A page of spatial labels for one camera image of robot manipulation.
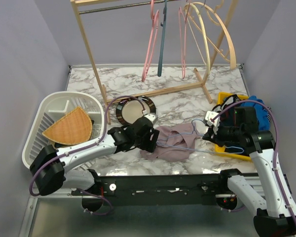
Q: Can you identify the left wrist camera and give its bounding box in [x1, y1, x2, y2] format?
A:
[144, 114, 158, 124]

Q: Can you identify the teal plastic hanger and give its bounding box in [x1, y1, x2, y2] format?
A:
[157, 0, 167, 77]

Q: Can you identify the wooden curved hanger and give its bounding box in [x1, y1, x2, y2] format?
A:
[203, 0, 238, 70]

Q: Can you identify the yellow plastic bin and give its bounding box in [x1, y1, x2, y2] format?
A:
[215, 92, 251, 161]

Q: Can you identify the wooden clothes rack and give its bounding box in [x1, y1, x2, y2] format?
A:
[70, 0, 240, 125]

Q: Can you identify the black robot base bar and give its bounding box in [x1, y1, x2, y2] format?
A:
[71, 174, 240, 210]

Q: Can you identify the white plastic dish rack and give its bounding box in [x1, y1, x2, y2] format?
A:
[22, 91, 105, 168]

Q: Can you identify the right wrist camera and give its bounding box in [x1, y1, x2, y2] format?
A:
[204, 111, 220, 134]

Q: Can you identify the blue garment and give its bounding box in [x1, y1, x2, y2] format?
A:
[242, 102, 271, 131]

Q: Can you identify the thin pink hanger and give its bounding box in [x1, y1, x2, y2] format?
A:
[178, 7, 187, 79]

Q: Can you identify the striped black white garment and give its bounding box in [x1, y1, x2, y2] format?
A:
[212, 94, 241, 113]

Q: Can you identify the mauve tank top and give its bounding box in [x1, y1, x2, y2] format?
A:
[140, 123, 200, 162]

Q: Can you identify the pink plastic hanger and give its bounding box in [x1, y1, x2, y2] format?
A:
[142, 0, 159, 82]

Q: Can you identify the light blue wire hanger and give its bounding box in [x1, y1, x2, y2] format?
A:
[156, 118, 244, 155]

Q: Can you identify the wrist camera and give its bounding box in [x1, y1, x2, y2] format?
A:
[144, 114, 158, 124]
[204, 111, 220, 134]

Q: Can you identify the dark rimmed ceramic plate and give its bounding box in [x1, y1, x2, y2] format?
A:
[115, 96, 156, 125]

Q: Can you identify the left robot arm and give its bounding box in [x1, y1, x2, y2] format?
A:
[29, 114, 159, 196]

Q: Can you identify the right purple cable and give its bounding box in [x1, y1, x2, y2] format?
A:
[212, 99, 296, 237]

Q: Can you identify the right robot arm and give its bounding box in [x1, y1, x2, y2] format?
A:
[203, 107, 296, 237]

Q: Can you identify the cream plastic hanger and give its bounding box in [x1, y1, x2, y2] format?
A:
[185, 2, 211, 74]

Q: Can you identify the woven wicker fan tray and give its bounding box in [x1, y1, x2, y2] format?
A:
[42, 107, 93, 145]

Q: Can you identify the dark navy garment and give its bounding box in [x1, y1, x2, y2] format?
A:
[220, 107, 235, 126]

